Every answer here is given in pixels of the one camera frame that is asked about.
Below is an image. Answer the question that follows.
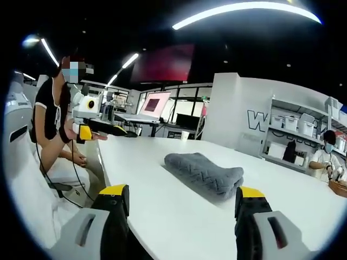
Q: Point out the grey towel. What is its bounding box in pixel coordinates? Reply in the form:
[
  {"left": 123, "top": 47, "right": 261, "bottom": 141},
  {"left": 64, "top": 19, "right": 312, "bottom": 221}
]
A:
[{"left": 164, "top": 152, "right": 245, "bottom": 203}]

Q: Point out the black monitor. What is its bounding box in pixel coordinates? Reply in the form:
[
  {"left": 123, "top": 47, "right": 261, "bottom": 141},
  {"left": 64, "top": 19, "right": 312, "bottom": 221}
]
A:
[{"left": 176, "top": 113, "right": 200, "bottom": 131}]

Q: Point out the black cable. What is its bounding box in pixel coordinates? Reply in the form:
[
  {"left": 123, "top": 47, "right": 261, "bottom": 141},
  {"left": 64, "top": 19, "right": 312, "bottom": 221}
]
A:
[{"left": 70, "top": 139, "right": 95, "bottom": 203}]

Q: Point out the open laptop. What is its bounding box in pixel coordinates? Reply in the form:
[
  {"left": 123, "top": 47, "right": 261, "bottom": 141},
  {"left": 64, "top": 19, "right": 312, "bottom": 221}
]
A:
[{"left": 115, "top": 92, "right": 172, "bottom": 124}]

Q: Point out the white chair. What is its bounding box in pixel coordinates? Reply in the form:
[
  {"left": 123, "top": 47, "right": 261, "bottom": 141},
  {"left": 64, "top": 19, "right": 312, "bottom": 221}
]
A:
[{"left": 5, "top": 116, "right": 92, "bottom": 250}]

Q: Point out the long ceiling light strip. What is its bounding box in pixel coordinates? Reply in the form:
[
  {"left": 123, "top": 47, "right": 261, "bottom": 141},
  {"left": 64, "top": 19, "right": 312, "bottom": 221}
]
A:
[{"left": 171, "top": 1, "right": 323, "bottom": 31}]

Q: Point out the white shelf unit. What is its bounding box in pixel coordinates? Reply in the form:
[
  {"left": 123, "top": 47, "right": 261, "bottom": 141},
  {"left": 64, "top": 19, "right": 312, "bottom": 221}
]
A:
[{"left": 260, "top": 96, "right": 347, "bottom": 174}]

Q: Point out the black bag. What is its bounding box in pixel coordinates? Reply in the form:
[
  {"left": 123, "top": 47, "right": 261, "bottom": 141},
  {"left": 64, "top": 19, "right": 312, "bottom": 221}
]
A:
[{"left": 282, "top": 140, "right": 298, "bottom": 163}]

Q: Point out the standing desk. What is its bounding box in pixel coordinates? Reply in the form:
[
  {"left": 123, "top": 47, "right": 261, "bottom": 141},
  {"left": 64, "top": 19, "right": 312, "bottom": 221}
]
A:
[{"left": 115, "top": 113, "right": 161, "bottom": 138}]

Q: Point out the large red hanging screen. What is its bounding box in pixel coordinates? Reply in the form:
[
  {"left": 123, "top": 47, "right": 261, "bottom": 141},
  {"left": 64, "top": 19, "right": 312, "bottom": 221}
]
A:
[{"left": 130, "top": 44, "right": 196, "bottom": 83}]

